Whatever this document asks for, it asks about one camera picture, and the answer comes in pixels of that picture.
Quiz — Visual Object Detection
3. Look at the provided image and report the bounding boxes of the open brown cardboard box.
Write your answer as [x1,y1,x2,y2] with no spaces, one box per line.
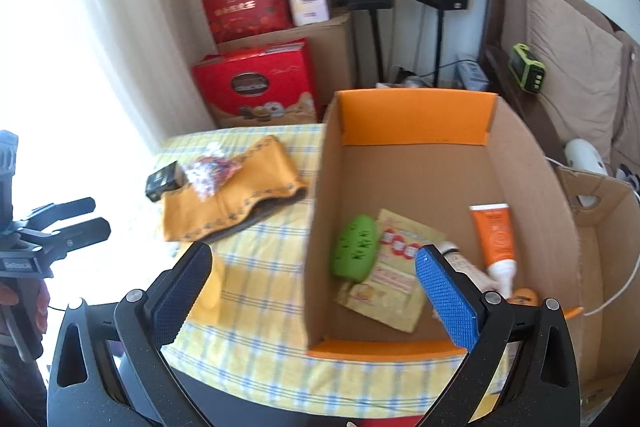
[555,164,640,400]

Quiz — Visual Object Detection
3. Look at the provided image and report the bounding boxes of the yellow packet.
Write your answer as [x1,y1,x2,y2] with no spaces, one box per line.
[192,252,227,324]

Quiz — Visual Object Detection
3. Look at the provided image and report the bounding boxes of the white cable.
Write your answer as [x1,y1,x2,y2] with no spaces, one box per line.
[584,252,640,318]

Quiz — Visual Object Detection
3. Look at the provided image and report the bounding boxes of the orange cardboard box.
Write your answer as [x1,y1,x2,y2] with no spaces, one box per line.
[302,88,586,363]

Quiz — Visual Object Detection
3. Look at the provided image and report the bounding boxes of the small black box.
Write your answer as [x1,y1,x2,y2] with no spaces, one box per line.
[145,161,188,202]

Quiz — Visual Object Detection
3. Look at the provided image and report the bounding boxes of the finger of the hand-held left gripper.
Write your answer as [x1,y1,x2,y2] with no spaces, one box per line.
[15,197,97,228]
[37,217,112,253]

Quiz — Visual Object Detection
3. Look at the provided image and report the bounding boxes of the red gift box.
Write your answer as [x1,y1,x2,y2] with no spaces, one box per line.
[192,38,319,128]

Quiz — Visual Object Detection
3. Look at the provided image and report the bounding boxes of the bag of colourful candy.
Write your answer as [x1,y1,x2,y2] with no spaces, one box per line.
[181,146,246,198]

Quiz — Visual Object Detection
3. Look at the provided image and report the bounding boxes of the large beige sofa cushion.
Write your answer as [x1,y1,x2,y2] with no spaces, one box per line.
[520,0,632,152]

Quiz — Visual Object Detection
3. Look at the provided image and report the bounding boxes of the green egg-shaped toy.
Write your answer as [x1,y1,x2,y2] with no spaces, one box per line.
[327,214,381,283]

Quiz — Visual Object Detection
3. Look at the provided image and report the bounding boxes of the orange knitted scarf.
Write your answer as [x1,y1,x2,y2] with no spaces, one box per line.
[161,135,309,244]

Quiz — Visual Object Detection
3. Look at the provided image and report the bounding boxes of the brown printed snack packet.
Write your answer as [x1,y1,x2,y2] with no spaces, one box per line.
[336,208,448,334]

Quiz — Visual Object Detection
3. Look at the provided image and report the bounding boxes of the black speaker stand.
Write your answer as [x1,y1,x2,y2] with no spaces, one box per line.
[434,9,447,86]
[367,8,387,82]

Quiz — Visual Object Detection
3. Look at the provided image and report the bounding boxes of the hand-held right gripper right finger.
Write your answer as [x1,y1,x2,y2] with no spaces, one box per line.
[415,244,581,427]

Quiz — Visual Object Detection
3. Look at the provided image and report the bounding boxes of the green portable radio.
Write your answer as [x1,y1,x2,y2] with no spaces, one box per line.
[507,43,547,95]

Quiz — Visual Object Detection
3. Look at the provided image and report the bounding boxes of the beige cream tube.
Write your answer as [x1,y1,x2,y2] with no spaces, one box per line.
[439,241,503,293]

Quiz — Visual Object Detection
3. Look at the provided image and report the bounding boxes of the orange sunscreen tube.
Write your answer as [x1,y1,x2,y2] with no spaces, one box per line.
[469,203,518,298]

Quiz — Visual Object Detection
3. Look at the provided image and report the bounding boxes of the white curtain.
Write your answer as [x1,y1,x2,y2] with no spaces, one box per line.
[30,0,221,228]

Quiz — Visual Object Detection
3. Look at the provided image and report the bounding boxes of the brown sofa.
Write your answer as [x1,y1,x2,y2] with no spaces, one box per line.
[480,0,640,218]

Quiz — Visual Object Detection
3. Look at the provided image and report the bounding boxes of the white round device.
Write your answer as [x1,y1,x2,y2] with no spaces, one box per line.
[564,138,610,175]

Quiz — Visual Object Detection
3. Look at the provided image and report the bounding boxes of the closed brown cardboard box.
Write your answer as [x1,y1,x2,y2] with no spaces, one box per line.
[215,9,357,125]

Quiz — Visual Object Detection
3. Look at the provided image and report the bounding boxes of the yellow checked tablecloth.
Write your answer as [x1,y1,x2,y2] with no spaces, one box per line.
[152,123,508,425]

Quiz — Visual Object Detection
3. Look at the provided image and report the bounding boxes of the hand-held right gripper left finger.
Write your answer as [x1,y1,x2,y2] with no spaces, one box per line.
[46,241,213,427]

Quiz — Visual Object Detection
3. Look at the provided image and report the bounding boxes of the grey power strip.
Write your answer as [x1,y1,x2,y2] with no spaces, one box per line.
[456,61,492,92]

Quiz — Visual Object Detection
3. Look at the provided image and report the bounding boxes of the person's left hand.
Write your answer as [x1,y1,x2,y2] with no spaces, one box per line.
[0,281,51,343]

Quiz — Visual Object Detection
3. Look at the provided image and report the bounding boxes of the red gift bag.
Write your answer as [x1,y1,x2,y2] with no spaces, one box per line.
[196,0,296,45]

